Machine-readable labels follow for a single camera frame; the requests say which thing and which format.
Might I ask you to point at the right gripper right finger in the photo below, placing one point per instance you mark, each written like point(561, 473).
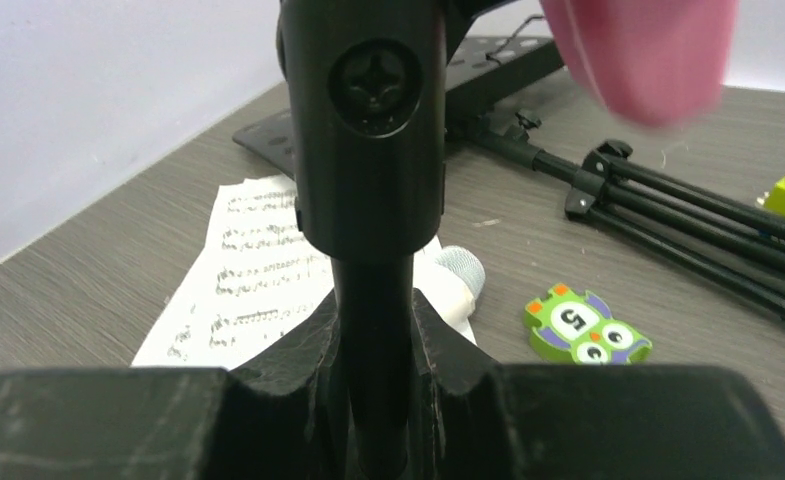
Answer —
point(475, 418)

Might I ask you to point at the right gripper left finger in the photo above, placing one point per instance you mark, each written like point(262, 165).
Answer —
point(279, 416)

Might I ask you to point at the white toy microphone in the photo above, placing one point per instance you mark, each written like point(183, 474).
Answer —
point(461, 280)

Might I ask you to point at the sheet music page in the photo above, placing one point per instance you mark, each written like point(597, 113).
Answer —
point(255, 279)

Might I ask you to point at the black music stand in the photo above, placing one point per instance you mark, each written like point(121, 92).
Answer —
point(484, 70)

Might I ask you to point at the pink toy microphone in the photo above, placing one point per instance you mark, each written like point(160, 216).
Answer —
point(654, 63)

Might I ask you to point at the green owl number block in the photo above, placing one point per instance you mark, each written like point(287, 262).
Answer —
point(566, 327)

